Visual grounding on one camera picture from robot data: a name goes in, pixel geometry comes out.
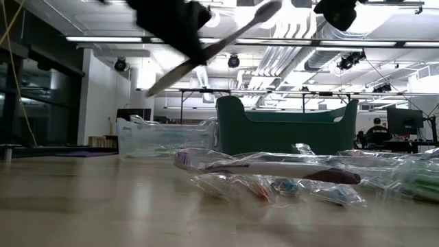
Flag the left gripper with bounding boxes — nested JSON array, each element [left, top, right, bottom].
[[126, 0, 213, 65]]

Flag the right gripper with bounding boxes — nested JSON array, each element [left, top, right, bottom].
[[313, 0, 359, 32]]

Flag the green white toothbrush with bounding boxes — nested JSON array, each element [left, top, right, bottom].
[[339, 149, 439, 165], [404, 185, 439, 203], [145, 0, 284, 99], [394, 171, 439, 193], [356, 161, 439, 183], [150, 132, 193, 139]]

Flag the purple white toothbrush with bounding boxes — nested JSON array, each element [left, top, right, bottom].
[[174, 148, 237, 172]]

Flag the orange white toothbrush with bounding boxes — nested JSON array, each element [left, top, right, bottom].
[[190, 172, 234, 203]]

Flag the white maroon toothbrush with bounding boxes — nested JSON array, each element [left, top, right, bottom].
[[205, 160, 361, 185]]

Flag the blue white toothbrush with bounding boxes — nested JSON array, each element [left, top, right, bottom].
[[270, 176, 305, 198], [292, 143, 366, 207]]

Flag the linear ceiling light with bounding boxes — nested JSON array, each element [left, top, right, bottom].
[[64, 35, 439, 48]]

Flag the small clear plastic bin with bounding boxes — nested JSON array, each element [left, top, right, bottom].
[[115, 116, 219, 159]]

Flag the green plastic basin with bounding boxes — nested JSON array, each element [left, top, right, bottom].
[[215, 95, 359, 156]]

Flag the large black monitor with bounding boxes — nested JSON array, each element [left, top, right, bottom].
[[386, 106, 425, 135]]

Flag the person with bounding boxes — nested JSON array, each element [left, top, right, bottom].
[[364, 117, 394, 147]]

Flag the wooden block stack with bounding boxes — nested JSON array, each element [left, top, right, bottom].
[[88, 134, 120, 147]]

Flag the black background desk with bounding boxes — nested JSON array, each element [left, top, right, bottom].
[[356, 139, 439, 154]]

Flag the small grey cylinder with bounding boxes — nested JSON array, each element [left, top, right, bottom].
[[0, 143, 16, 164]]

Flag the black ceiling camera cluster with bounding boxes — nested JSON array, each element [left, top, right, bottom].
[[337, 50, 367, 71]]

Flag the hanging yellow cable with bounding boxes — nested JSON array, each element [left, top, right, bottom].
[[0, 0, 38, 147]]

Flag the black aluminium table frame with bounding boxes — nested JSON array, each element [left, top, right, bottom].
[[0, 145, 119, 158]]

